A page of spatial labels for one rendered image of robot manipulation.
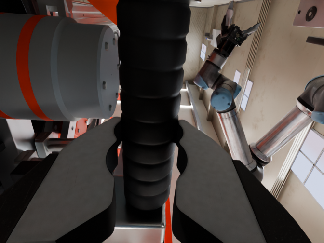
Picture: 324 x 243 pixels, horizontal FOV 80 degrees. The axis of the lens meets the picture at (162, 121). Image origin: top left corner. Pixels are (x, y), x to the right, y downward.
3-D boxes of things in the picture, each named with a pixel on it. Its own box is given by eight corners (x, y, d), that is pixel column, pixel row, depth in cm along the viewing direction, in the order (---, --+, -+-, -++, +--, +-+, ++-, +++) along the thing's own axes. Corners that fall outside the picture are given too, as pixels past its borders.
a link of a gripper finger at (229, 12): (238, -3, 74) (237, 24, 77) (232, 1, 79) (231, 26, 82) (230, -2, 73) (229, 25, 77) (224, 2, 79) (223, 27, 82)
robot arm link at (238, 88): (229, 107, 80) (207, 93, 81) (232, 98, 89) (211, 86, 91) (242, 92, 76) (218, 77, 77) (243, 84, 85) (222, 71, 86)
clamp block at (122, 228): (33, 224, 13) (50, 264, 16) (167, 226, 14) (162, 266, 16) (64, 171, 18) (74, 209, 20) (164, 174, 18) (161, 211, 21)
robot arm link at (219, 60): (217, 68, 89) (203, 58, 87) (223, 59, 88) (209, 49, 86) (223, 69, 82) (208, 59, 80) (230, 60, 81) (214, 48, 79)
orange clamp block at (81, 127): (46, 133, 52) (60, 139, 60) (75, 134, 52) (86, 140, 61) (50, 108, 54) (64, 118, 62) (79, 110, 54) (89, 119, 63)
